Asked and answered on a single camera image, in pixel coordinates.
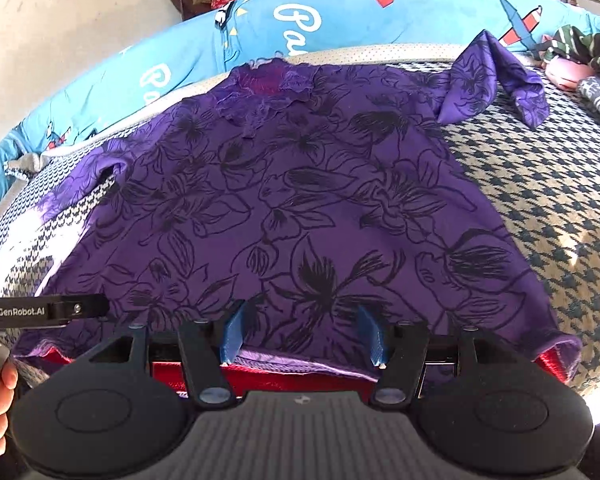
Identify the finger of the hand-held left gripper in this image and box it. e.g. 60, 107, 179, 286
0, 294, 110, 328

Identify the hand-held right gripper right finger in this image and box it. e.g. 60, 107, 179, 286
357, 305, 518, 409

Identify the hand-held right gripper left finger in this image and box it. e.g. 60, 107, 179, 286
87, 300, 255, 409

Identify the purple floral shirt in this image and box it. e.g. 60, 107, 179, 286
12, 30, 583, 391

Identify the houndstooth bed mat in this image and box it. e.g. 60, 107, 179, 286
0, 55, 600, 421

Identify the pink cloth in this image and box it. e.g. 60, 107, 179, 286
542, 35, 600, 92

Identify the blue printed quilt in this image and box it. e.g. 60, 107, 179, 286
0, 0, 600, 221

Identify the green striped garment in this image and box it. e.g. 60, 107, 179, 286
550, 25, 600, 86

